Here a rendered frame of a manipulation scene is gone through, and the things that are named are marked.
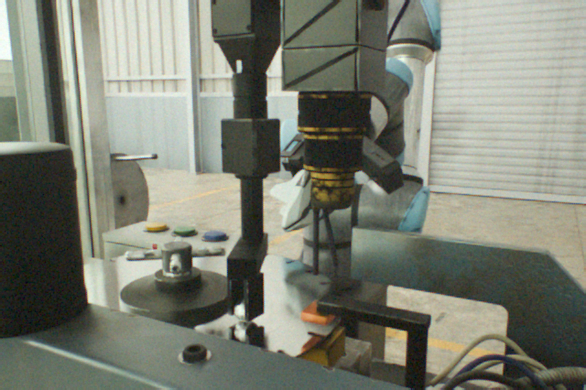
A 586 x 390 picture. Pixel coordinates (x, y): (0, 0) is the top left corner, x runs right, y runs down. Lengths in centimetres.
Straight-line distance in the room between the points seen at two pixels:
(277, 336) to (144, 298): 14
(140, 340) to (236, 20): 29
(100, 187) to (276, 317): 63
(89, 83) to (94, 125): 8
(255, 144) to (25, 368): 26
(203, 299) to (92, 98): 60
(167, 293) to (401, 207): 62
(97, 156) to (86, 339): 79
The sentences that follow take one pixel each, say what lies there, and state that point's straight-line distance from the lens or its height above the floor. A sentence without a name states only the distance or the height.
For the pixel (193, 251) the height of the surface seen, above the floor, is 100.
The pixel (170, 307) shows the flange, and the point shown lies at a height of 96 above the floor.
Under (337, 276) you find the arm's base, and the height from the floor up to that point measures 77.
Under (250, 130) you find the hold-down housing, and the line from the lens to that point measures 43.
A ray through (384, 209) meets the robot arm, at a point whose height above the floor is 93.
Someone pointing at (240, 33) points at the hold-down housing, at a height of 120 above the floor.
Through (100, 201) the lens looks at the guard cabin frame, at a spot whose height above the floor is 95.
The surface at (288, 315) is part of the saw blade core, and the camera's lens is 46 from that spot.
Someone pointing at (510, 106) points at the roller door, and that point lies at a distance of 627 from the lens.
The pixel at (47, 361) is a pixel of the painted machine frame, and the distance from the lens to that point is 24.
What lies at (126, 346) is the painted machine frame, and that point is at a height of 105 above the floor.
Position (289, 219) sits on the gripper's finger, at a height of 100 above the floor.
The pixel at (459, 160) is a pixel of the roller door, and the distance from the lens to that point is 635.
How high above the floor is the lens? 114
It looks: 12 degrees down
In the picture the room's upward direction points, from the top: straight up
